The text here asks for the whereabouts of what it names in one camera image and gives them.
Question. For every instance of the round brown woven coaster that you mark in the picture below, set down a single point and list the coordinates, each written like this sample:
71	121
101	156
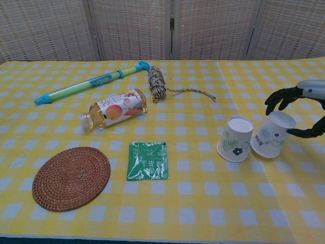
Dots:
71	179

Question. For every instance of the green tea bag packet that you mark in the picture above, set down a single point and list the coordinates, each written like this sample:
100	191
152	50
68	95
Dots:
148	161

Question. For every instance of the metal screen hinge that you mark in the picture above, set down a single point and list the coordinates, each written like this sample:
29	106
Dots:
171	23

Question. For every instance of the woven folding screen panel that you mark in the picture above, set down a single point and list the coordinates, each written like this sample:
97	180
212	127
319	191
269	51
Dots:
45	28
132	28
292	28
215	28

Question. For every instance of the yellow white checkered tablecloth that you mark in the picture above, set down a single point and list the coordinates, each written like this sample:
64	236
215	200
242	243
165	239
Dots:
177	203

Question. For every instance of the white floral paper cup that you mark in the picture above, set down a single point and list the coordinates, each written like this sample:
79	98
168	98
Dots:
234	142
271	138

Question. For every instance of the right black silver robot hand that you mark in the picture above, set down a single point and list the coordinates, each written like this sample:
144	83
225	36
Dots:
311	90

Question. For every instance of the peach tea plastic bottle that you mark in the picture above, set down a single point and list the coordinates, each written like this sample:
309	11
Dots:
114	109

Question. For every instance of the green blue water gun toy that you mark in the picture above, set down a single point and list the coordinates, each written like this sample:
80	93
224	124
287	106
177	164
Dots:
83	85

